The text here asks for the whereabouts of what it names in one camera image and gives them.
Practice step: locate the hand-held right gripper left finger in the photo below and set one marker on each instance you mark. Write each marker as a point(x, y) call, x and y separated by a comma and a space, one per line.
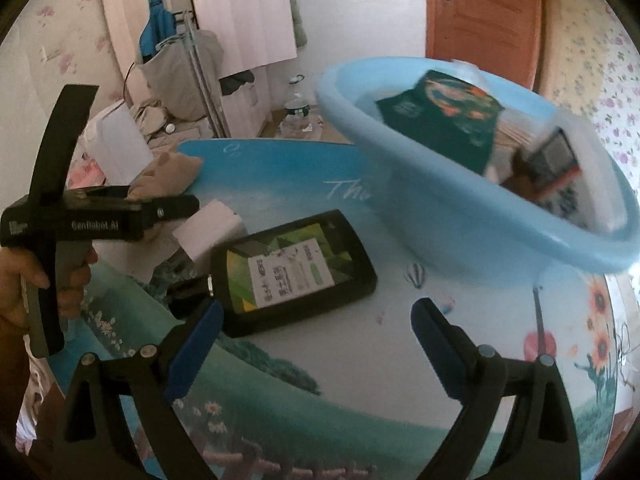
point(195, 345)

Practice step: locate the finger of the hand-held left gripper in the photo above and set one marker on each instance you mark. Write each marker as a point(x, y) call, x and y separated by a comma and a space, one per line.
point(170, 210)

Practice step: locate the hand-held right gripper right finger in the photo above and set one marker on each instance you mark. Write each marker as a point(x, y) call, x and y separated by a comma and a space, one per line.
point(440, 345)

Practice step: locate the beige plush bear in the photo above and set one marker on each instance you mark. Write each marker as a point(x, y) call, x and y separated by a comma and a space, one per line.
point(170, 170)

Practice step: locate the black case with green label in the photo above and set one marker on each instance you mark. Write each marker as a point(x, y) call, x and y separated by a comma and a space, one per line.
point(300, 270)

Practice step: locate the light blue plastic basin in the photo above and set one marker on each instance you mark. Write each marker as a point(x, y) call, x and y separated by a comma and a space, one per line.
point(440, 210)

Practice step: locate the dark green printed packet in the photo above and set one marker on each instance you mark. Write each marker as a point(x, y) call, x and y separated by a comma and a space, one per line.
point(440, 125)

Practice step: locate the blue printed desktop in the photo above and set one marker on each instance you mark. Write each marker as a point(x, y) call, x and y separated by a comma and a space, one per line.
point(350, 360)

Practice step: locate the person's left hand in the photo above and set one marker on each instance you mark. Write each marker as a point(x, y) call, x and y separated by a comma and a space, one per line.
point(12, 285)

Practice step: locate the white square box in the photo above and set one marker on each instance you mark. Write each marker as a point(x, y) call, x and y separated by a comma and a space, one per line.
point(205, 230)

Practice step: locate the pink cloth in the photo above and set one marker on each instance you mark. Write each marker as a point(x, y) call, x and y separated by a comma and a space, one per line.
point(85, 175)

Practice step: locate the small black clip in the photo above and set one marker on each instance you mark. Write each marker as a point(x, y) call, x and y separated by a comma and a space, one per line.
point(192, 290)

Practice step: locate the white kettle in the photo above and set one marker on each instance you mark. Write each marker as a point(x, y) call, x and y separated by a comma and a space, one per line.
point(120, 145)

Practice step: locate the white cabinet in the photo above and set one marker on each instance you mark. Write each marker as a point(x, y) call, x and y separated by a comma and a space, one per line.
point(250, 110)

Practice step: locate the grey fabric bag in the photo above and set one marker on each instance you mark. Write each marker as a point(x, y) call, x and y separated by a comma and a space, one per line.
point(175, 75)

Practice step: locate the glass jar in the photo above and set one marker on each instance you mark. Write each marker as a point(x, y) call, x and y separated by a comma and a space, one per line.
point(296, 105)

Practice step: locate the blue hanging bag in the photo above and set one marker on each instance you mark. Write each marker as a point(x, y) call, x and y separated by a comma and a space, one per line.
point(155, 25)

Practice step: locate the white corrugated board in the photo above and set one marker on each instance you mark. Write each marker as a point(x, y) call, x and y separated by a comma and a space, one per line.
point(240, 20)

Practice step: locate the clear plastic bag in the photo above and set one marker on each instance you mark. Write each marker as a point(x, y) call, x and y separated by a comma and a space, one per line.
point(595, 160)

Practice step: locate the brown wooden door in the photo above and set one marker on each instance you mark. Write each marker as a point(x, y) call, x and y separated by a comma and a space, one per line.
point(480, 25)

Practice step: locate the metal rack frame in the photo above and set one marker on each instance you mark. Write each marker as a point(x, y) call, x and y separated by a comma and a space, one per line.
point(205, 75)

